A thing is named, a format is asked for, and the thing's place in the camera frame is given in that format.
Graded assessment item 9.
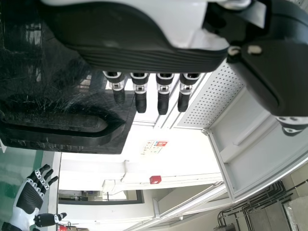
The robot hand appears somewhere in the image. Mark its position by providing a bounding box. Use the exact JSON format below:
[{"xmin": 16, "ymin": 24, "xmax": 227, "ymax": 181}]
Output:
[
  {"xmin": 39, "ymin": 0, "xmax": 308, "ymax": 137},
  {"xmin": 0, "ymin": 163, "xmax": 67, "ymax": 231}
]

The black oven with glass door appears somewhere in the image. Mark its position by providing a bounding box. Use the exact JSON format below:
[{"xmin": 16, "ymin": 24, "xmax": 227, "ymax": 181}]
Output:
[{"xmin": 0, "ymin": 0, "xmax": 137, "ymax": 155}]

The red fire extinguisher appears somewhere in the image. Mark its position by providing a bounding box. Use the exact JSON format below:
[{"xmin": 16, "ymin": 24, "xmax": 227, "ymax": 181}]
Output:
[{"xmin": 57, "ymin": 222, "xmax": 73, "ymax": 231}]

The white safety sign poster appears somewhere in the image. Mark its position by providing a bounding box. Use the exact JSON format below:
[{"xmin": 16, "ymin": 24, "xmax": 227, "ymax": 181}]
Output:
[{"xmin": 141, "ymin": 140, "xmax": 169, "ymax": 157}]

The white perforated metal cabinet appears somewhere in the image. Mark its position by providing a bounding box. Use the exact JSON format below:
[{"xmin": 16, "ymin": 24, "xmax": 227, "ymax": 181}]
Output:
[{"xmin": 175, "ymin": 59, "xmax": 308, "ymax": 203}]

